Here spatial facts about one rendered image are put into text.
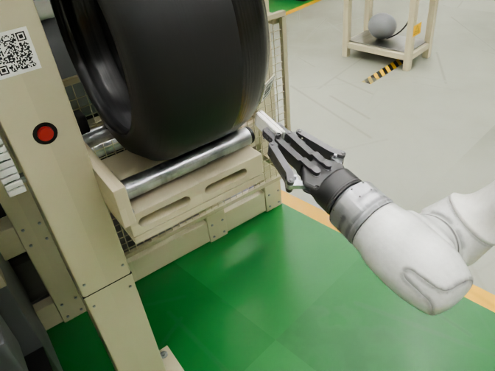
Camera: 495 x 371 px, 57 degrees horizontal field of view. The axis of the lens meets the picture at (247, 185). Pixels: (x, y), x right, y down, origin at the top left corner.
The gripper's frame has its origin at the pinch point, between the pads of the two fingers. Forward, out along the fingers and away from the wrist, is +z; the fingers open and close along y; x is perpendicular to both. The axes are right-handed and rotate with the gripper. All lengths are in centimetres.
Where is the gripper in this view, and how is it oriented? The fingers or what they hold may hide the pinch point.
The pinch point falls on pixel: (269, 127)
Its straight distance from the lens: 83.5
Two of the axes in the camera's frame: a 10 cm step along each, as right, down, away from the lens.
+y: -8.1, 4.1, -4.2
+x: -0.6, 6.6, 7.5
